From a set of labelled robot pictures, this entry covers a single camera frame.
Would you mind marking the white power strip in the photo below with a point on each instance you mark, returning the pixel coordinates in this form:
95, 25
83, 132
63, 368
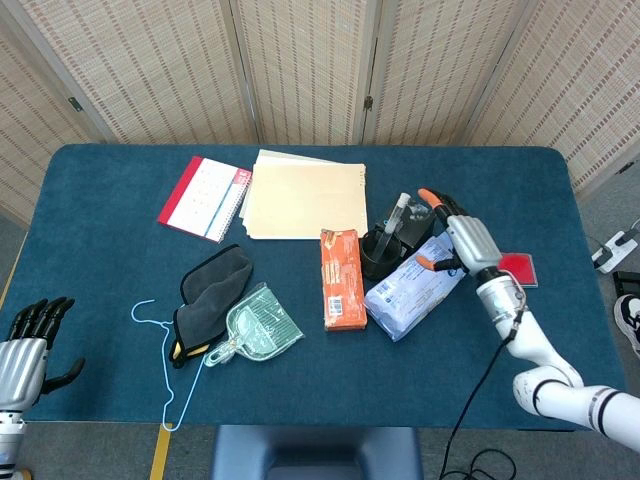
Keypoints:
612, 250

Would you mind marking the woven folding screen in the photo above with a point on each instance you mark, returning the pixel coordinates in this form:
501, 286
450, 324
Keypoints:
310, 65

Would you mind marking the red ink pad case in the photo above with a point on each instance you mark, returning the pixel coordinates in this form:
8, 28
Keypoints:
520, 270

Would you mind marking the orange cardboard box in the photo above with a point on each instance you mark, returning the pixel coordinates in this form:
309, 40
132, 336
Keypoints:
344, 280

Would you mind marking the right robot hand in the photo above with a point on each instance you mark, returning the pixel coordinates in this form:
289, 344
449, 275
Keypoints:
472, 240

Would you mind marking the green wrapped dustpan brush set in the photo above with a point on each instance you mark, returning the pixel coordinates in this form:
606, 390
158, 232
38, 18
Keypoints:
265, 325

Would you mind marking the black cardboard box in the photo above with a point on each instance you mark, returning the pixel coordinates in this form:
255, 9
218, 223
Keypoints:
417, 230

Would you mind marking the red spiral notebook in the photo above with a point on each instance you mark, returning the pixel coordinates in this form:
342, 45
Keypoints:
200, 200

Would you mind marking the clear test tube white cap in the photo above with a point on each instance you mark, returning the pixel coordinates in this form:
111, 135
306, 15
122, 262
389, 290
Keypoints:
395, 220

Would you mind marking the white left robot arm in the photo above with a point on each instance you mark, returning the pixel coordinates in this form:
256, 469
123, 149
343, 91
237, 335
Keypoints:
7, 440

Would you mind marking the black white sneaker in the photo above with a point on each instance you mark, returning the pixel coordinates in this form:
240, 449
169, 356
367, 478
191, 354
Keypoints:
629, 320

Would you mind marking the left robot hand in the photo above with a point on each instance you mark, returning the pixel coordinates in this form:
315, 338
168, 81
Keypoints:
22, 360

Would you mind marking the black mesh pen holder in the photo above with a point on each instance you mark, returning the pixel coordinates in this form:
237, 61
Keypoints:
375, 265

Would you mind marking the light blue tissue pack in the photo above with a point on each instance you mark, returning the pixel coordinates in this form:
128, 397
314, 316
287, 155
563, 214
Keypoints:
410, 300

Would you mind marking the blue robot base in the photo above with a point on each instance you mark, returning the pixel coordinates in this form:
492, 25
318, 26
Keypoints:
315, 455

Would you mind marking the manila file folder stack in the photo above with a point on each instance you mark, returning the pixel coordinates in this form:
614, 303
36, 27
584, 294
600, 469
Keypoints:
305, 200

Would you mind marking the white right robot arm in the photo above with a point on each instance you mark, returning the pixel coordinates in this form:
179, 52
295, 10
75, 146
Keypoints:
530, 340

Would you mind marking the grey yellow microfibre cloth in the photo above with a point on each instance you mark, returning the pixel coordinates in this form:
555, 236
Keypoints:
210, 290

